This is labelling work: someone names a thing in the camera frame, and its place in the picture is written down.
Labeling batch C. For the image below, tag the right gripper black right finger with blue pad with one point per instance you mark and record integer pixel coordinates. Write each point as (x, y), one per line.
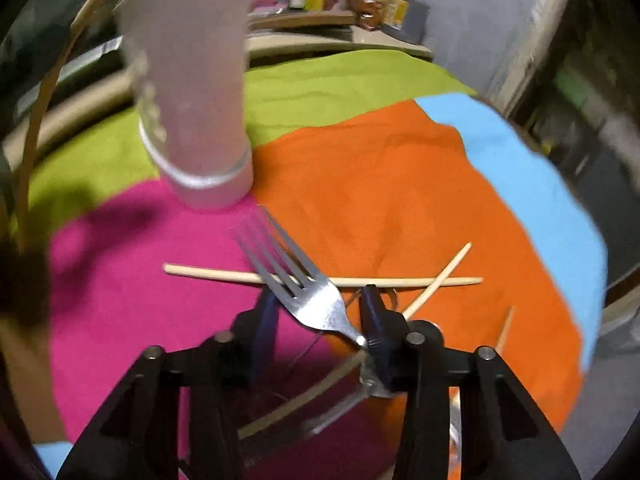
(504, 433)

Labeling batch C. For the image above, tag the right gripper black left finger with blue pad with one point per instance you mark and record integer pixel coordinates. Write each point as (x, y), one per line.
(172, 412)

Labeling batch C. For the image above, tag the ornate silver fork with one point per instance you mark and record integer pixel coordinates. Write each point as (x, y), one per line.
(316, 303)

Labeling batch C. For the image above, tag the white plastic utensil cup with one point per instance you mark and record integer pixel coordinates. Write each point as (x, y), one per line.
(186, 60)

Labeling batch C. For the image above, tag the multicolour striped towel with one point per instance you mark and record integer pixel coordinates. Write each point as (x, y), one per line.
(380, 166)

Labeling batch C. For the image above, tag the large oil jug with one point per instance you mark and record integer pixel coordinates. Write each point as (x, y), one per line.
(405, 20)

